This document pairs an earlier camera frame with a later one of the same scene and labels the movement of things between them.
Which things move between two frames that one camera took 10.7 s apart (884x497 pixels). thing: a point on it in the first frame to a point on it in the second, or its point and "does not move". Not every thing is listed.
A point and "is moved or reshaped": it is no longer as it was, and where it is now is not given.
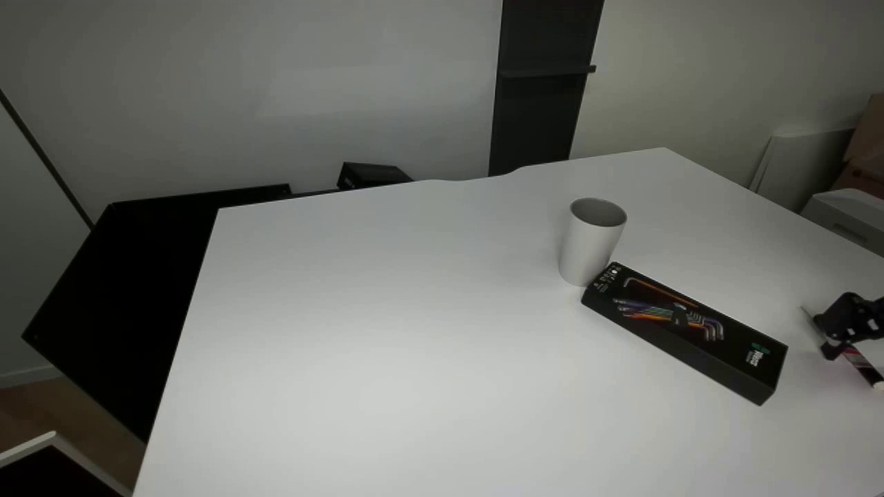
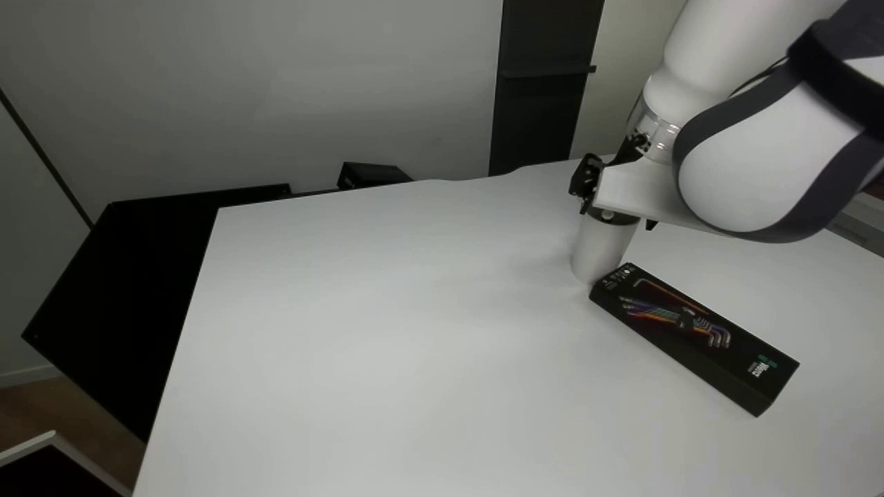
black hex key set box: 711,342 does not move
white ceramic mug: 589,237 is moved or reshaped
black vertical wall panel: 542,65 does not move
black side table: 120,306 does not move
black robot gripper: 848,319 to 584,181
